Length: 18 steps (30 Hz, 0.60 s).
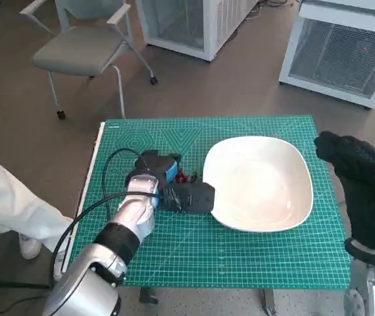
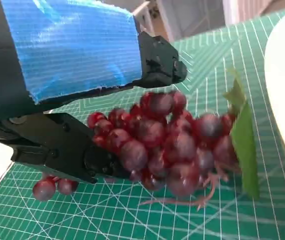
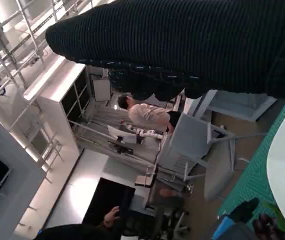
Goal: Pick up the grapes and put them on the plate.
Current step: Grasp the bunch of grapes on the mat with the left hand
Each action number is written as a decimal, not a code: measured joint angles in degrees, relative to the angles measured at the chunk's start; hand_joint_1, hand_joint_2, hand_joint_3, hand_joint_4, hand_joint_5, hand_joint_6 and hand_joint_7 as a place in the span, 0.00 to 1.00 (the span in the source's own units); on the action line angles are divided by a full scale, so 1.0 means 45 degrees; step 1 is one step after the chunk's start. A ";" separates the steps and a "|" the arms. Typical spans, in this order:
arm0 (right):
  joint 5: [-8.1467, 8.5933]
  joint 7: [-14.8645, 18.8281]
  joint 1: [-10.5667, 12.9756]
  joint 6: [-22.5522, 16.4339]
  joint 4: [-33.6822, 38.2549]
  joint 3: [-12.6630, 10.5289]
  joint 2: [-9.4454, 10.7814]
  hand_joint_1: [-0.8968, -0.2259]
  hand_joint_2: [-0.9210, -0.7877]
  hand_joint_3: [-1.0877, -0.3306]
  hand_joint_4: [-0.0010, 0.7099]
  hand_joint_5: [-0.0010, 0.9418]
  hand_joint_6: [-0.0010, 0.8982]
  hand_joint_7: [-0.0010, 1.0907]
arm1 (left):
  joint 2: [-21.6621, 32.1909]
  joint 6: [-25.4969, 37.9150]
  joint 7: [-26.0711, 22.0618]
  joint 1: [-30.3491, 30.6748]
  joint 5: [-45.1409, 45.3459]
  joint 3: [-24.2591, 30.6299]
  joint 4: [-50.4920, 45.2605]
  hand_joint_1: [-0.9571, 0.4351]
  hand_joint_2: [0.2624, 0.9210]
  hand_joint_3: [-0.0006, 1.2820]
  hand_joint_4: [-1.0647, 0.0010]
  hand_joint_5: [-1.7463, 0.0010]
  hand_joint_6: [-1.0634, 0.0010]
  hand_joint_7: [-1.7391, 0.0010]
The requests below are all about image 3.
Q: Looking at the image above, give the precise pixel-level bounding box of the bare left hand blue tape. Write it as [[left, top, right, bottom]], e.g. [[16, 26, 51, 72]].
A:
[[212, 197, 261, 240]]

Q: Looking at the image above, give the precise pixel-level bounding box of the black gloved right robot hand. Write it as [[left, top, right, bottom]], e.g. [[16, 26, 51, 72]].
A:
[[44, 0, 285, 103]]

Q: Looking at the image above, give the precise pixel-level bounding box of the red toy grape bunch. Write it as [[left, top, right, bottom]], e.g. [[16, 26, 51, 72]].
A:
[[252, 201, 285, 240]]

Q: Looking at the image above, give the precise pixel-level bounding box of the green cutting mat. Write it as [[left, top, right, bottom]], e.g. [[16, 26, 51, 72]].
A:
[[217, 101, 285, 240]]

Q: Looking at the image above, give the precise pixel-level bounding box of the person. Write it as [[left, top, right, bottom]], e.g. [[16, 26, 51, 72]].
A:
[[38, 206, 121, 240], [117, 94, 183, 133]]

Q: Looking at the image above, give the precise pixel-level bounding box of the grey desk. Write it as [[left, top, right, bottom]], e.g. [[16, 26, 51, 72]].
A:
[[194, 89, 278, 123]]

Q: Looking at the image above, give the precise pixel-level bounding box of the white board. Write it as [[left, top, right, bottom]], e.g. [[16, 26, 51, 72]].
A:
[[93, 79, 111, 102]]

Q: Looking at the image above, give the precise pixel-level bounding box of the grey office chair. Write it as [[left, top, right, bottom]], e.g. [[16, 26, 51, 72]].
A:
[[156, 112, 251, 201]]

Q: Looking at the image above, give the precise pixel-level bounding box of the small white stool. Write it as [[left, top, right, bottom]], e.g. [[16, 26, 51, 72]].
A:
[[134, 166, 158, 188]]

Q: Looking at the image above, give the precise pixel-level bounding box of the black screen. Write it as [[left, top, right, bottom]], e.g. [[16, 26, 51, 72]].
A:
[[82, 177, 136, 226]]

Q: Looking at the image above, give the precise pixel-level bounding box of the white shelf cabinet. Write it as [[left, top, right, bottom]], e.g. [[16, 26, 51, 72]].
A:
[[23, 55, 91, 161]]

